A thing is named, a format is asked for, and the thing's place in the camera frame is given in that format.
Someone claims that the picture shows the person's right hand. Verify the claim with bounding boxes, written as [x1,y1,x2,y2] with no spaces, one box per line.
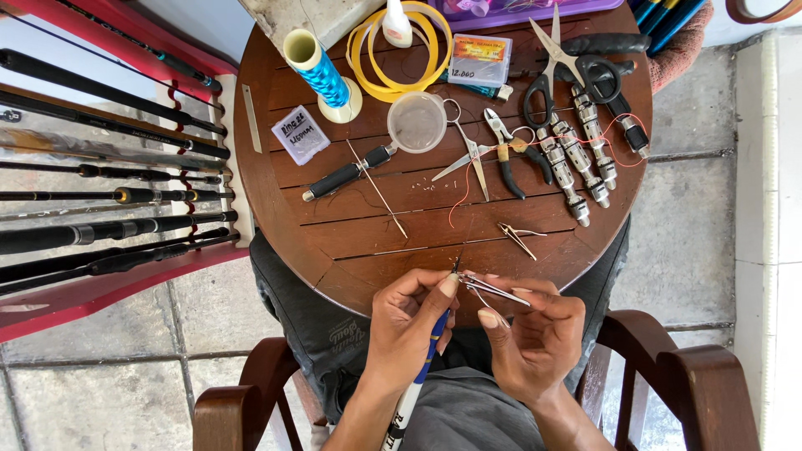
[478,273,587,409]

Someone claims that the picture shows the person's left hand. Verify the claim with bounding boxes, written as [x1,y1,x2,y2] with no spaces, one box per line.
[365,269,461,393]

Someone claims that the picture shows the silver wire rod guide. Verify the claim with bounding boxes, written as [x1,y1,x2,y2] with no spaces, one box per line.
[497,222,548,262]
[456,272,533,312]

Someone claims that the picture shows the person's grey shirt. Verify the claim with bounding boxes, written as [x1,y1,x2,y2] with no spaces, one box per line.
[398,366,547,451]

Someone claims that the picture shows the person's dark grey shorts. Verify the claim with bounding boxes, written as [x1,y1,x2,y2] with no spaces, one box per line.
[249,216,631,428]

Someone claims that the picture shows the brown wooden armchair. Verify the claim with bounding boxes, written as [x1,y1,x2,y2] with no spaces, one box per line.
[192,309,763,451]

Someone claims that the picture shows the thin metal needle rod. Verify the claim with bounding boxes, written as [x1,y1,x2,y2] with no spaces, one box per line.
[346,138,409,239]

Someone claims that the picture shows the orange thread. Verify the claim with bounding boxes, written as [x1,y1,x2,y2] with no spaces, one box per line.
[447,112,650,230]

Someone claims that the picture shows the silver reel seat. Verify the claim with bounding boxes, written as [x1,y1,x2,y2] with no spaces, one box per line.
[551,112,611,210]
[570,84,619,191]
[536,134,591,228]

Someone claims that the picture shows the small silver scissors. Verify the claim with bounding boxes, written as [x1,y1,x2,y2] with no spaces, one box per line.
[430,98,496,203]

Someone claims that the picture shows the clear plastic cup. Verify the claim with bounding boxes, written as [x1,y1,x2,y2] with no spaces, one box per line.
[386,91,449,155]

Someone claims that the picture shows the clear box handwritten white label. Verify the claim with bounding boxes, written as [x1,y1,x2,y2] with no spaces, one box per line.
[271,104,332,167]

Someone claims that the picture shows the black reel seat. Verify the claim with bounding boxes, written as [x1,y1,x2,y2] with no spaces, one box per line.
[600,80,652,159]

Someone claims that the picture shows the yellow coiled band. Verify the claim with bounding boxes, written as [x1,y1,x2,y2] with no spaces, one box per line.
[345,0,454,104]

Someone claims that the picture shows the green lighter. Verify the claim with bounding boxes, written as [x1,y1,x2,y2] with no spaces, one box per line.
[438,68,515,104]

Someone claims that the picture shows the flat metal strip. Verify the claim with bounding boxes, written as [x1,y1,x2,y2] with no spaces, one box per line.
[241,84,263,155]

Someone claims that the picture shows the blue thread spool cream cone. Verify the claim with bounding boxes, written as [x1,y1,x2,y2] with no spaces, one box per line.
[282,28,363,125]

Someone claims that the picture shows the clear box orange label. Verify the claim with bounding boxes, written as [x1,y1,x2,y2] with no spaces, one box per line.
[447,33,514,89]

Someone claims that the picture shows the black rod grip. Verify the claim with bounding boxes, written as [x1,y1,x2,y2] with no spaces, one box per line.
[551,59,637,84]
[560,33,653,57]

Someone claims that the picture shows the white glue bottle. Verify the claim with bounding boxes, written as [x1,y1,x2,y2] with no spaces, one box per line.
[381,0,414,50]

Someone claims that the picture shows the red rack of fishing rods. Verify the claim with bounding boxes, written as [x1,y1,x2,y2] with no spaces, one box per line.
[0,0,255,343]

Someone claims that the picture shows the reddish knitted cloth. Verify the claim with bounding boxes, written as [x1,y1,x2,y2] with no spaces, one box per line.
[647,0,716,95]

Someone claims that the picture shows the grey stone slab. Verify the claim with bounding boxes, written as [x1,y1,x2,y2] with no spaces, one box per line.
[237,0,384,55]

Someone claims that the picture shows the purple plastic tray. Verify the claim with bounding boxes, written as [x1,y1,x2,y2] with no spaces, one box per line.
[427,0,626,31]

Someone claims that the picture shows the bundle of blue rod blanks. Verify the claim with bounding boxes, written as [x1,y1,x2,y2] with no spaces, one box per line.
[628,0,709,58]

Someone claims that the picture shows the black-handled metal tool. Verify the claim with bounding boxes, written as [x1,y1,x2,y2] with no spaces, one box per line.
[302,144,399,203]

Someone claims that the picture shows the black-handled pliers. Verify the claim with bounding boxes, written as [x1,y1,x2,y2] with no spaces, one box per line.
[483,107,555,201]

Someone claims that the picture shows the large black-handled scissors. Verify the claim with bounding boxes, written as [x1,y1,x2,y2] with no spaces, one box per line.
[523,3,623,130]

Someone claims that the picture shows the brown curved wooden frame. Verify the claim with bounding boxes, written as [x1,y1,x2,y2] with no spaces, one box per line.
[725,0,802,26]

